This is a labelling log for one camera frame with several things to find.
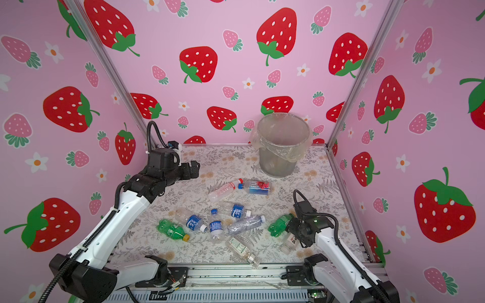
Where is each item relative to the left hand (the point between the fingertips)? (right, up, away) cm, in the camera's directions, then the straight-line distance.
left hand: (191, 164), depth 77 cm
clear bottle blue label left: (-1, -26, +6) cm, 27 cm away
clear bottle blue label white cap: (+18, -21, +9) cm, 30 cm away
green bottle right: (+38, -27, +5) cm, 47 cm away
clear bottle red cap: (+9, -14, +17) cm, 24 cm away
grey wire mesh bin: (+38, -1, +23) cm, 44 cm away
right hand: (+43, -30, +6) cm, 53 cm away
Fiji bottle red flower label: (+28, -12, +18) cm, 35 cm away
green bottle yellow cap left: (-9, -29, +3) cm, 31 cm away
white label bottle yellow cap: (+42, -34, +1) cm, 54 cm away
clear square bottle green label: (+21, -36, -1) cm, 42 cm away
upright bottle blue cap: (+9, -28, +4) cm, 29 cm away
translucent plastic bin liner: (+45, +16, +25) cm, 54 cm away
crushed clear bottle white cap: (+20, -30, +10) cm, 37 cm away
